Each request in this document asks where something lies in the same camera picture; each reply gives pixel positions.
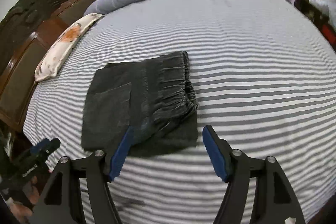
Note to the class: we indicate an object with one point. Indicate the dark grey denim pants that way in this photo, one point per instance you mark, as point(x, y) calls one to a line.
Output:
point(154, 97)

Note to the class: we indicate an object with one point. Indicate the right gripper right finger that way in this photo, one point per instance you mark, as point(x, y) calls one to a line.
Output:
point(275, 200)

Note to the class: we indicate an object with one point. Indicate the dark wooden headboard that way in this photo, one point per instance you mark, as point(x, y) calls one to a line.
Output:
point(27, 32)

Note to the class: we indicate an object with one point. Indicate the grey white striped bedsheet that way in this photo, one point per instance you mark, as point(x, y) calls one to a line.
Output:
point(264, 77)

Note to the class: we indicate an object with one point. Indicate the person left hand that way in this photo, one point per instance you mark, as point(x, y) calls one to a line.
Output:
point(21, 203)

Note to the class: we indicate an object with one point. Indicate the floral pillow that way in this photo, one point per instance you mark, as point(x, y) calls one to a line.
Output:
point(58, 53)

